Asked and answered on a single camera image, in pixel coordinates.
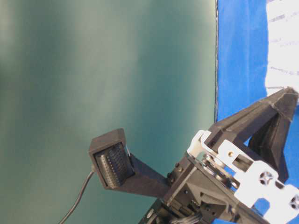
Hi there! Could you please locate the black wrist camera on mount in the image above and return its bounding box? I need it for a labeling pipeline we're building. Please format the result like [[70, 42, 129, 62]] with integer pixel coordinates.
[[88, 128, 170, 198]]

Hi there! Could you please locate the black camera cable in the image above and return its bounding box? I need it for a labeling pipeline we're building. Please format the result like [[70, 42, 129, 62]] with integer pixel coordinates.
[[57, 166, 95, 224]]

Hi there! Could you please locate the blue table cloth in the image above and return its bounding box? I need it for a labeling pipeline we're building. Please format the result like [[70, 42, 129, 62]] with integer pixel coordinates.
[[214, 0, 299, 217]]

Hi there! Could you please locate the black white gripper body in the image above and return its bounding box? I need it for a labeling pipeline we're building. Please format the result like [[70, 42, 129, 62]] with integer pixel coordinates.
[[141, 130, 299, 224]]

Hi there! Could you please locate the white blue-striped towel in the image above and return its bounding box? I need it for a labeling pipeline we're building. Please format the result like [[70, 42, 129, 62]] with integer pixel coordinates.
[[265, 0, 299, 95]]

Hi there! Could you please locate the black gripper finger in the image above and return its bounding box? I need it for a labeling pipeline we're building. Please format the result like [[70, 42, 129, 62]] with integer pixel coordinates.
[[205, 87, 299, 149], [242, 102, 292, 183]]

